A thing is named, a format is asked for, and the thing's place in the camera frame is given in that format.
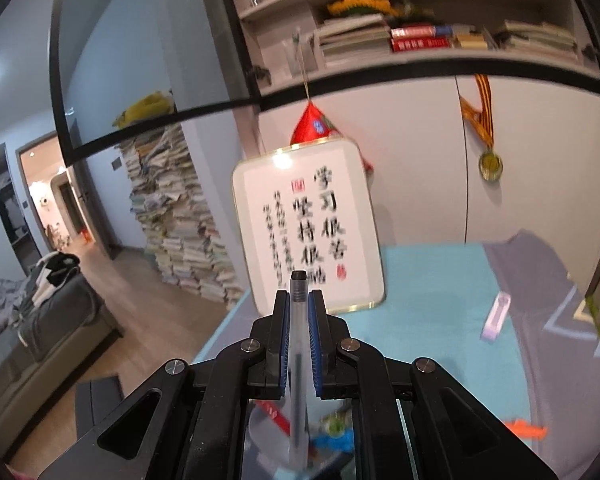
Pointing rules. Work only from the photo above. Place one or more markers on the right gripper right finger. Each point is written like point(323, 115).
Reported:
point(411, 420)

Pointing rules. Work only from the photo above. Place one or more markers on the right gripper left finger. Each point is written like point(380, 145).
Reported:
point(187, 421)

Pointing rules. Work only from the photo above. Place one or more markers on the red gel pen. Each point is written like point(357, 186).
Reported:
point(270, 409)

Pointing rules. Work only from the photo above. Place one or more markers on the green white pen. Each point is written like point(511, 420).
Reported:
point(335, 425)

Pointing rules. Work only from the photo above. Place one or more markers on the frosted plastic cup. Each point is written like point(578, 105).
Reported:
point(266, 451)

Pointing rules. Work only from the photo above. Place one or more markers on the clear gel pen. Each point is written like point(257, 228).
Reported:
point(298, 379)

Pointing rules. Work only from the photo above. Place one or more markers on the blue pen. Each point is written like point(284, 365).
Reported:
point(343, 442)

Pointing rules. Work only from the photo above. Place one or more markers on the orange highlighter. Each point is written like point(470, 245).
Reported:
point(525, 430)

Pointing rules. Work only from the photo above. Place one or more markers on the patterned blue grey tablecloth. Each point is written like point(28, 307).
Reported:
point(544, 366)

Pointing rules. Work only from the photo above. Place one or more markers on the grey sofa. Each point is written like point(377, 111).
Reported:
point(50, 323)

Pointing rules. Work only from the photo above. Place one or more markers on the tall stack of books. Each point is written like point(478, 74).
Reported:
point(181, 234)

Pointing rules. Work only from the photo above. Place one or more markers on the framed calligraphy sign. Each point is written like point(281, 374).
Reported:
point(308, 208)

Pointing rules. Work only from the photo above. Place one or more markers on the gold medal with ribbon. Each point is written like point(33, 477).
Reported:
point(481, 119)

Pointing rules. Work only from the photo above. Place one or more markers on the red hanging ornament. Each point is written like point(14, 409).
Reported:
point(313, 126)

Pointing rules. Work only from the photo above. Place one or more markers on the bookshelf with books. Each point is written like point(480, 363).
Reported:
point(311, 47)

